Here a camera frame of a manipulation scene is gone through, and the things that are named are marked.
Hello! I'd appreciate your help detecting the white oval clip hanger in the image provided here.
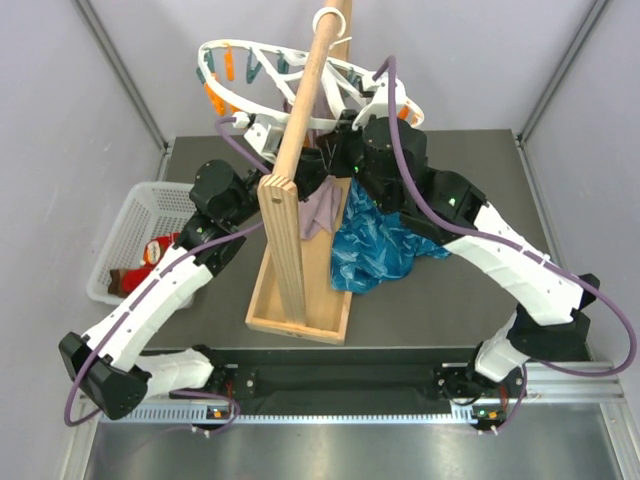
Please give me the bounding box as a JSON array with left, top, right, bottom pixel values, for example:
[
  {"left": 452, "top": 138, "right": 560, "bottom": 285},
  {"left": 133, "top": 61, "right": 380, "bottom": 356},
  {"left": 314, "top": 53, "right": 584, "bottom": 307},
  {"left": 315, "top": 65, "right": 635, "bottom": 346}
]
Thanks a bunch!
[{"left": 196, "top": 1, "right": 425, "bottom": 151}]

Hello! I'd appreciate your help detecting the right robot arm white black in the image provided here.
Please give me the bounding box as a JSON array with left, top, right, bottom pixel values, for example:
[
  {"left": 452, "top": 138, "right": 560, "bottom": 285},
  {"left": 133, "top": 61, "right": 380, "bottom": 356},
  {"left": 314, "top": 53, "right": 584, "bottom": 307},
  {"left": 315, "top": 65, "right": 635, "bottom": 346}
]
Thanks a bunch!
[{"left": 318, "top": 117, "right": 600, "bottom": 396}]

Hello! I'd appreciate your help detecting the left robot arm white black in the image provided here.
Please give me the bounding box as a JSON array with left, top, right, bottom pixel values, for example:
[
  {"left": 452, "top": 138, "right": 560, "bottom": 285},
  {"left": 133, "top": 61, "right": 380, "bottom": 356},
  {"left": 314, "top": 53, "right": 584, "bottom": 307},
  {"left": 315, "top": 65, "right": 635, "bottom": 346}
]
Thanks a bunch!
[{"left": 58, "top": 160, "right": 272, "bottom": 427}]

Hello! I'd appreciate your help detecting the mauve cloth on hanger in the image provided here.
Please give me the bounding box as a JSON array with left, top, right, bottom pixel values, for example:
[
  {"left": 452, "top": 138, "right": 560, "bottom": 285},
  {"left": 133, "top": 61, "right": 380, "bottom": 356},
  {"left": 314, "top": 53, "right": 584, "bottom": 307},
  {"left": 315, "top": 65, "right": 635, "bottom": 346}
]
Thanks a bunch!
[{"left": 284, "top": 84, "right": 346, "bottom": 241}]

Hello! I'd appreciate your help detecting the blue patterned cloth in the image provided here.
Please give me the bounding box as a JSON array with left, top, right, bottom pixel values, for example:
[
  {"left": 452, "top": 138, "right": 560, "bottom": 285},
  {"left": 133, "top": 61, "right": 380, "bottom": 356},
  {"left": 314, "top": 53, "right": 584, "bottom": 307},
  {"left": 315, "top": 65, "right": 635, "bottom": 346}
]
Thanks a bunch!
[{"left": 330, "top": 181, "right": 450, "bottom": 294}]

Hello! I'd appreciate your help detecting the wooden drying rack stand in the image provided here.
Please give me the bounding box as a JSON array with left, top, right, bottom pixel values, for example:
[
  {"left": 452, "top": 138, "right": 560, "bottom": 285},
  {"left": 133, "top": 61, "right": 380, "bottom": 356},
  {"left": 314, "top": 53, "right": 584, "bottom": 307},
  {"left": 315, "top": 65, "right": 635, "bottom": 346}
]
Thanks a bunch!
[{"left": 245, "top": 1, "right": 352, "bottom": 345}]

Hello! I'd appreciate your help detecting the white perforated plastic basket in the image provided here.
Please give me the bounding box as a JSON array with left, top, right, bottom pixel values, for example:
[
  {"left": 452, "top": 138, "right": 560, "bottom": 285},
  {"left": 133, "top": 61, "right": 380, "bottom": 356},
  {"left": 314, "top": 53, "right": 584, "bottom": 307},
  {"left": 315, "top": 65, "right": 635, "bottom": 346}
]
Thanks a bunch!
[{"left": 86, "top": 181, "right": 195, "bottom": 306}]

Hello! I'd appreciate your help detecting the red santa christmas sock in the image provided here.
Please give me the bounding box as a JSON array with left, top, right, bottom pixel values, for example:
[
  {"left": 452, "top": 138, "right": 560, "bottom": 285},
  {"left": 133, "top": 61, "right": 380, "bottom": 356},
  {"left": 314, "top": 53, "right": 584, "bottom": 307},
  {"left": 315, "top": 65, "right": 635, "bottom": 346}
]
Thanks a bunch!
[{"left": 107, "top": 232, "right": 179, "bottom": 298}]

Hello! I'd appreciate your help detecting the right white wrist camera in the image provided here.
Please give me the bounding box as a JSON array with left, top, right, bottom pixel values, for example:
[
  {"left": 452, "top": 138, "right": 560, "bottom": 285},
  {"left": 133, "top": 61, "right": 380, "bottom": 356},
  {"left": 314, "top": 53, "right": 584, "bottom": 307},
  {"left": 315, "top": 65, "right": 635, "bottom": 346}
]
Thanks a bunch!
[{"left": 351, "top": 76, "right": 407, "bottom": 131}]

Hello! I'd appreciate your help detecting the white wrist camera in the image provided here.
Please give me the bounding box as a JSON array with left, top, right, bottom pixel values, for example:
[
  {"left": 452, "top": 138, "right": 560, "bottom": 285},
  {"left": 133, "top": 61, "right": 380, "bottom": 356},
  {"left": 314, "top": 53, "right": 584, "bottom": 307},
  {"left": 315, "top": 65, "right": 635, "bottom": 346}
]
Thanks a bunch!
[
  {"left": 351, "top": 76, "right": 407, "bottom": 131},
  {"left": 232, "top": 112, "right": 285, "bottom": 164}
]

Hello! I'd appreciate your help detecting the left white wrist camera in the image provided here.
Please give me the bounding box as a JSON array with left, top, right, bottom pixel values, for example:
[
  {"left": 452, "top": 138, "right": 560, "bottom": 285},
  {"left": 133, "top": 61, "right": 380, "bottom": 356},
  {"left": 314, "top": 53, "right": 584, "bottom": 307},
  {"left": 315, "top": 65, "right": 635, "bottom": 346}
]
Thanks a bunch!
[{"left": 232, "top": 112, "right": 285, "bottom": 164}]

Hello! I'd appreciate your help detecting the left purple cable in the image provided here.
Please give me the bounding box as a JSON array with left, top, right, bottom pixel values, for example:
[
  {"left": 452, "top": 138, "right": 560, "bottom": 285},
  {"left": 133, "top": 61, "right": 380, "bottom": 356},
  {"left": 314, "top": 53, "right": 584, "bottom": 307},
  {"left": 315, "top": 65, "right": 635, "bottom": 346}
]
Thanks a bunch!
[{"left": 63, "top": 117, "right": 266, "bottom": 436}]

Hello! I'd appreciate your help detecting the purple cable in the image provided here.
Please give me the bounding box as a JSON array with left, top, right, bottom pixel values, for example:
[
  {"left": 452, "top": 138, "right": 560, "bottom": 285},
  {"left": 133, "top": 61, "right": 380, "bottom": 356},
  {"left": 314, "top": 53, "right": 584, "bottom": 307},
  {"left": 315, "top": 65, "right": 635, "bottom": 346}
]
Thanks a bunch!
[
  {"left": 372, "top": 54, "right": 640, "bottom": 436},
  {"left": 63, "top": 117, "right": 266, "bottom": 436}
]

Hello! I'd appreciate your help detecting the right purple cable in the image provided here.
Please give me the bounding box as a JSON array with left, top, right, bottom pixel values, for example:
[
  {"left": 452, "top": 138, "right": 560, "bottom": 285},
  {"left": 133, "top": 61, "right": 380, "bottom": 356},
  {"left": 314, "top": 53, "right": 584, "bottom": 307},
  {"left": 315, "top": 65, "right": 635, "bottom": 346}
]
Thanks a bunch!
[{"left": 372, "top": 54, "right": 640, "bottom": 436}]

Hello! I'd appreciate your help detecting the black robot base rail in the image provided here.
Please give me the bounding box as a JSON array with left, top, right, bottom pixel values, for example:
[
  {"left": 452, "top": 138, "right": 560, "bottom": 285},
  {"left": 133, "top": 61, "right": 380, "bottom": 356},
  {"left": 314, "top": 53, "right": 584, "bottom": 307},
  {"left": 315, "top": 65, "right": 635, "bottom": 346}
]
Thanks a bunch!
[{"left": 201, "top": 347, "right": 524, "bottom": 416}]

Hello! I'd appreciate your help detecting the grey slotted cable duct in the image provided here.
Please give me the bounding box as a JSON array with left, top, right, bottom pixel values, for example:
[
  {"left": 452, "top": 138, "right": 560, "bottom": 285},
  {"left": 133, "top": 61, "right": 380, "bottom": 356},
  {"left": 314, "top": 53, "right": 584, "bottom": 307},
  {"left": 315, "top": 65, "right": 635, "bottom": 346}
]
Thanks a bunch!
[{"left": 99, "top": 403, "right": 481, "bottom": 426}]

